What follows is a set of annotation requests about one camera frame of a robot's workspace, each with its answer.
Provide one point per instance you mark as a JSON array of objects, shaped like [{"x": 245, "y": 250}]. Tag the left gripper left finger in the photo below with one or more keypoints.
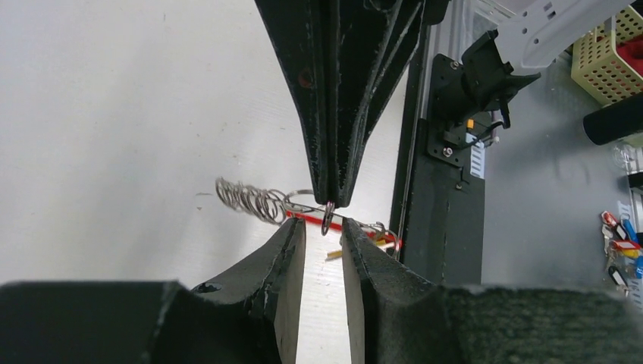
[{"x": 249, "y": 313}]

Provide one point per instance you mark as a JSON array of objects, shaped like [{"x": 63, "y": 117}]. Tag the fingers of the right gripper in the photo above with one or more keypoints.
[{"x": 341, "y": 61}]

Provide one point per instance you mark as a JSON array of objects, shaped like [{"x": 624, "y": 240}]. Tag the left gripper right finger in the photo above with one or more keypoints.
[{"x": 397, "y": 316}]

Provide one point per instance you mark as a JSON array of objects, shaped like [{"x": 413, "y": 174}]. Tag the yellow tagged key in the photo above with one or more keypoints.
[{"x": 351, "y": 248}]

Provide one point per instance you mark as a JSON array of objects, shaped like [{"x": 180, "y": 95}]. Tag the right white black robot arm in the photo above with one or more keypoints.
[{"x": 513, "y": 55}]

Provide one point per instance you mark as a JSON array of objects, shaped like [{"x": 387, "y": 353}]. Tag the pile of tagged keys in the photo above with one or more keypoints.
[{"x": 623, "y": 252}]

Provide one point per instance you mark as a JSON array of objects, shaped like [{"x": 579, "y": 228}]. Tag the right controller board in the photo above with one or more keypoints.
[{"x": 478, "y": 150}]

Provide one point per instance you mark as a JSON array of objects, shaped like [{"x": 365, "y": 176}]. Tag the beige perforated basket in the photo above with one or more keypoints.
[{"x": 598, "y": 68}]

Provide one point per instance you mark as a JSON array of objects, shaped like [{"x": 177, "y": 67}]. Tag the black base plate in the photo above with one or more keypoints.
[{"x": 437, "y": 209}]

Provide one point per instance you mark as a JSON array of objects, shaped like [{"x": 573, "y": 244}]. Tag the black cylinder handle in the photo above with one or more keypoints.
[{"x": 619, "y": 121}]

